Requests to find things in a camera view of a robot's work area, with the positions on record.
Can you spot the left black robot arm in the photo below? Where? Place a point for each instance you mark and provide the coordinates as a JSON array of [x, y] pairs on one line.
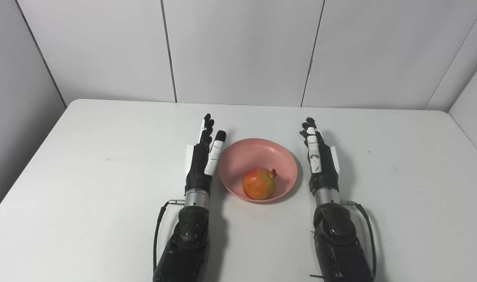
[[187, 243]]

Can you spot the pink round plate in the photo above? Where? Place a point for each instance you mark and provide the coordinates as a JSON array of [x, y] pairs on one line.
[[258, 156]]

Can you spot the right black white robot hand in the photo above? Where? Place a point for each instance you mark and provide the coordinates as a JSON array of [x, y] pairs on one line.
[[320, 164]]

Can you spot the red yellow pomegranate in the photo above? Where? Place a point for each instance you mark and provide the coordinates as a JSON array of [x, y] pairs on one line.
[[258, 184]]

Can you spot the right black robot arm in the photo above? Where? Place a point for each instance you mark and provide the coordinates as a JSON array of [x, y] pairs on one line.
[[338, 243]]

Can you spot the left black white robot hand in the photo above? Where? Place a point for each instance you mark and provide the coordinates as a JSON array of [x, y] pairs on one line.
[[201, 164]]

